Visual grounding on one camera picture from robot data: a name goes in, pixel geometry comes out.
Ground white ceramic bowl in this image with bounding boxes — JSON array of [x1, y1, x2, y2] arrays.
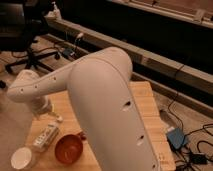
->
[[11, 147, 36, 170]]

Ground black power adapter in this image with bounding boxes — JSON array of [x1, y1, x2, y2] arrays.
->
[[190, 154, 207, 164]]

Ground blue box on floor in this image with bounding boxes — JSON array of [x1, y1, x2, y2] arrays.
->
[[166, 128, 189, 150]]

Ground power strip with cables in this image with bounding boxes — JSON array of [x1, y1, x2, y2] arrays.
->
[[60, 32, 84, 60]]

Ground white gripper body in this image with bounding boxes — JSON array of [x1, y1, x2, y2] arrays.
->
[[31, 96, 52, 116]]

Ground white plastic bottle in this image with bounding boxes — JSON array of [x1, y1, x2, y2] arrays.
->
[[33, 116, 63, 152]]

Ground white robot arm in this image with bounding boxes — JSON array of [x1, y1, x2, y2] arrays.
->
[[7, 47, 162, 171]]

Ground black office chair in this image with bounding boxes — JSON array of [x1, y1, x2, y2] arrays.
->
[[0, 0, 59, 73]]

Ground black floor cables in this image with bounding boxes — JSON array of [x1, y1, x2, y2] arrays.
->
[[159, 64, 213, 171]]

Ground white spray bottle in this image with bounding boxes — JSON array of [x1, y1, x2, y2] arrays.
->
[[47, 2, 61, 19]]

